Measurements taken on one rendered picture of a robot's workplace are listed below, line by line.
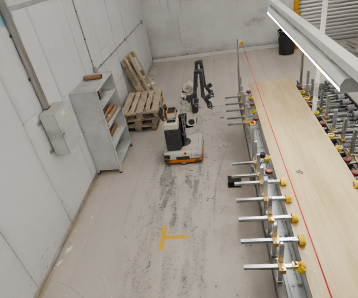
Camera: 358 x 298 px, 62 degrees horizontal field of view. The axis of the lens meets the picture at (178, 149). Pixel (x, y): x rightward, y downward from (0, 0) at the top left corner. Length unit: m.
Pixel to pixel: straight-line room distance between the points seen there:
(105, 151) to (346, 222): 3.71
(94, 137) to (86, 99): 0.68
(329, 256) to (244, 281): 1.17
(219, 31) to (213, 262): 8.28
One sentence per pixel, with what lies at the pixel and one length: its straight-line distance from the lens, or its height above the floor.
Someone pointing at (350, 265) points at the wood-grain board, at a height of 0.90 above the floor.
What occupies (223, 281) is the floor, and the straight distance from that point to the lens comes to 3.62.
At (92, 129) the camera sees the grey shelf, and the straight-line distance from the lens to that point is 5.05.
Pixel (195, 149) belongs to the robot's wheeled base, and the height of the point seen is 0.28.
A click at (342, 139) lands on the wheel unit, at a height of 0.86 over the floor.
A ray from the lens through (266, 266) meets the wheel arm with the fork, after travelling 2.55.
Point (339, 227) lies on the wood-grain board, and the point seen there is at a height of 0.90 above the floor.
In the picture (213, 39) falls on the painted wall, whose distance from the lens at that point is 10.73.
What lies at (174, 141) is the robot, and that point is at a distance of 4.99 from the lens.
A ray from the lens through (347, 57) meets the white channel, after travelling 1.90.
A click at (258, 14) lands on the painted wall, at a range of 10.70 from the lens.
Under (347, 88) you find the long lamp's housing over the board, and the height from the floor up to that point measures 2.32.
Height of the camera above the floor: 3.05
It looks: 33 degrees down
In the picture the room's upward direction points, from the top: 10 degrees counter-clockwise
